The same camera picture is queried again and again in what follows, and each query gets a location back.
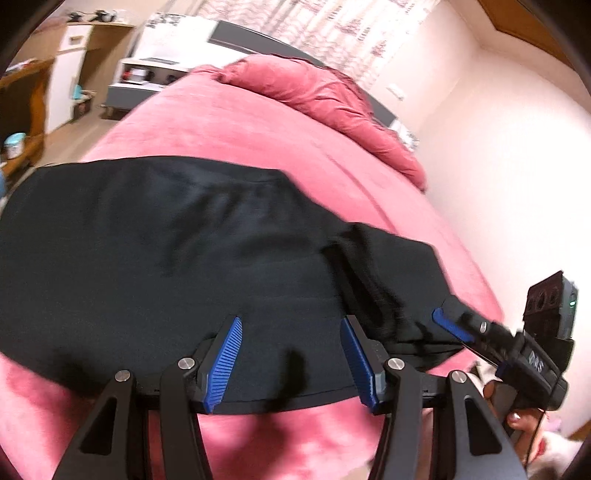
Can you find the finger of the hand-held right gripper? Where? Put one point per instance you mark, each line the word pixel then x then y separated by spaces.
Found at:
pixel 450 325

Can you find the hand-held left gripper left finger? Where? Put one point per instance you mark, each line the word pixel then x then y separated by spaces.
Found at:
pixel 224 364

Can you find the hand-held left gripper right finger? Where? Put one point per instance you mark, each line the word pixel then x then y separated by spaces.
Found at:
pixel 360 364

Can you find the black embroidered pants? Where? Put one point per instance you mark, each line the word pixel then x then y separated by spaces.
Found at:
pixel 161 254

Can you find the person's right forearm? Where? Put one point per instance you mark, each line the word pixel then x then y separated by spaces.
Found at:
pixel 554 452

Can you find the person's right hand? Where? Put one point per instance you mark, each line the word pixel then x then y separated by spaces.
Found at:
pixel 521 427

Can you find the bed with pink sheet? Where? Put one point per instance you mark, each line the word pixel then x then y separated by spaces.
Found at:
pixel 231 124

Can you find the pink duvet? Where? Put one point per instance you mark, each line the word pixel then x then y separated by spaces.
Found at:
pixel 323 97

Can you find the white grey nightstand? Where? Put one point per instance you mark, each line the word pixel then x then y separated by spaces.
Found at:
pixel 138 97

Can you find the teal lid jar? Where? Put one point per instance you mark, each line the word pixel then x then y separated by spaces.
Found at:
pixel 14 146

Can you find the teal plastic item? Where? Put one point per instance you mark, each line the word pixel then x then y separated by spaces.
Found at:
pixel 79 92

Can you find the brown wooden furniture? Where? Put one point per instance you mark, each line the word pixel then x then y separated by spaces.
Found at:
pixel 531 23

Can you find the white ship print curtain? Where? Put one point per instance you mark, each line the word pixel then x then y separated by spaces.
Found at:
pixel 346 27

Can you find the grey headboard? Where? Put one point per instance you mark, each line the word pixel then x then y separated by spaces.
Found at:
pixel 240 34

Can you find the wooden cabinet with white door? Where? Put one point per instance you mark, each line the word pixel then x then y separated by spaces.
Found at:
pixel 64 69

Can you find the wooden desk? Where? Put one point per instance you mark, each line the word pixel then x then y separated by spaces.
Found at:
pixel 27 92

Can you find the black tool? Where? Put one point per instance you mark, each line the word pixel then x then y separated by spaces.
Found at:
pixel 76 17
pixel 102 16

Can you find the white wall socket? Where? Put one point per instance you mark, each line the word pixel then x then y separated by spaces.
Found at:
pixel 397 91

